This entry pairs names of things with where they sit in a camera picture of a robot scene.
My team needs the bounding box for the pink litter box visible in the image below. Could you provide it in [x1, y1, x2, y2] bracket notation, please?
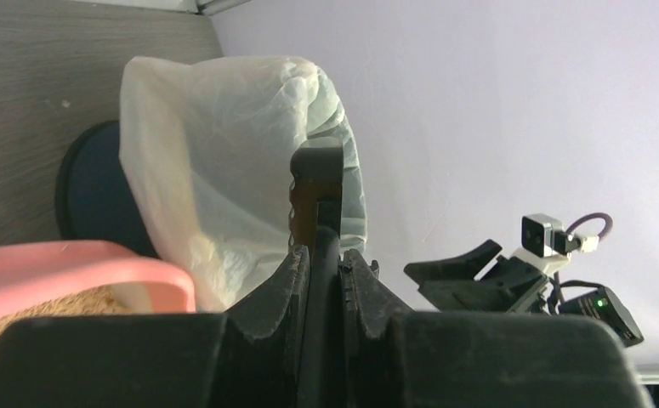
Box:
[0, 241, 196, 318]

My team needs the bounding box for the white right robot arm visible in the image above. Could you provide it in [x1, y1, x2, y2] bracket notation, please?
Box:
[404, 240, 644, 348]

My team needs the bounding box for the beige cat litter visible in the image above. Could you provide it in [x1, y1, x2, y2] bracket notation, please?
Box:
[0, 286, 132, 334]

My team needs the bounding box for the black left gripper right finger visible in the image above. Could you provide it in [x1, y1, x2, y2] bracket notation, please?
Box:
[342, 250, 653, 407]

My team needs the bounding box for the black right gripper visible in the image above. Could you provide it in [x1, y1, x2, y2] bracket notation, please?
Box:
[403, 240, 549, 313]

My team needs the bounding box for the black trash bin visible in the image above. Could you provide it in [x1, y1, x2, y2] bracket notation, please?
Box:
[54, 121, 158, 258]

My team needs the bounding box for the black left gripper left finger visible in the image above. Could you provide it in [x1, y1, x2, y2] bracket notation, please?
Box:
[0, 246, 310, 407]

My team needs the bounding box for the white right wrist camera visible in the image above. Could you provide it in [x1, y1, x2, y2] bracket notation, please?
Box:
[512, 213, 605, 277]

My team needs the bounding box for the white bin liner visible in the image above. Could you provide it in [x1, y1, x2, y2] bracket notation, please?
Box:
[119, 56, 367, 312]

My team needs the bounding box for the black litter scoop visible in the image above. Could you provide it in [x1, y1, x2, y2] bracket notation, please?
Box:
[290, 136, 346, 407]

